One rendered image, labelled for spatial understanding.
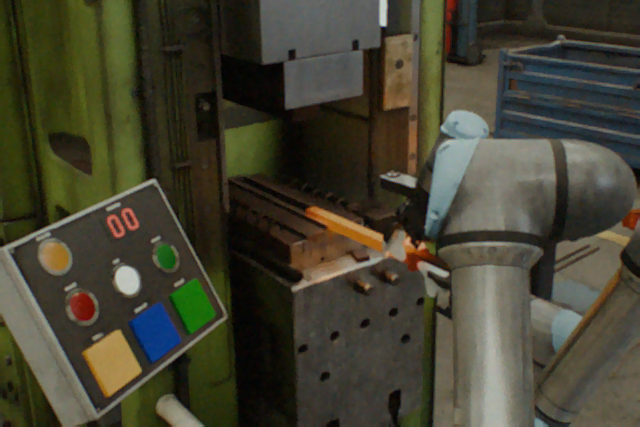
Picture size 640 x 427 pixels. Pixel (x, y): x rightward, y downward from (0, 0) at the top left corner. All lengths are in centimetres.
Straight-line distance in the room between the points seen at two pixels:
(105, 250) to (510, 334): 69
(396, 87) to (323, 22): 38
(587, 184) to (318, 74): 82
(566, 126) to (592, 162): 453
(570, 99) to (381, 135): 354
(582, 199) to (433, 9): 118
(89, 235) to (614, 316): 78
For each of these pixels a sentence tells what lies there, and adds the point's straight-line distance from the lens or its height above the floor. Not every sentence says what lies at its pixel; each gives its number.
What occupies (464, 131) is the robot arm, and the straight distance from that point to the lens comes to 136.
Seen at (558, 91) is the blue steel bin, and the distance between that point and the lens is 546.
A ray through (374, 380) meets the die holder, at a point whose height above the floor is 61.
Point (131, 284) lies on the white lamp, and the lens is 132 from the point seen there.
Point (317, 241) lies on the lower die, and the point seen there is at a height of 97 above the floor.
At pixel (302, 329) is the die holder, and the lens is 170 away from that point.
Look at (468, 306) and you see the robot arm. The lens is 89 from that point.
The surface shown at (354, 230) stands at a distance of 167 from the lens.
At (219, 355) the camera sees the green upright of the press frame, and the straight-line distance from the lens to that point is 187.
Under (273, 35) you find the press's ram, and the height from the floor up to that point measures 142.
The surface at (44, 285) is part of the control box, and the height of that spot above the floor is 114.
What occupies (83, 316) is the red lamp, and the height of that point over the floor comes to 108.
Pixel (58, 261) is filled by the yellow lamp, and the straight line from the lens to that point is 125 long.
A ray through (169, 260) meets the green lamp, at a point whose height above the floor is 108.
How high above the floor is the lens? 164
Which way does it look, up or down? 19 degrees down
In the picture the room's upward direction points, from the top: 1 degrees counter-clockwise
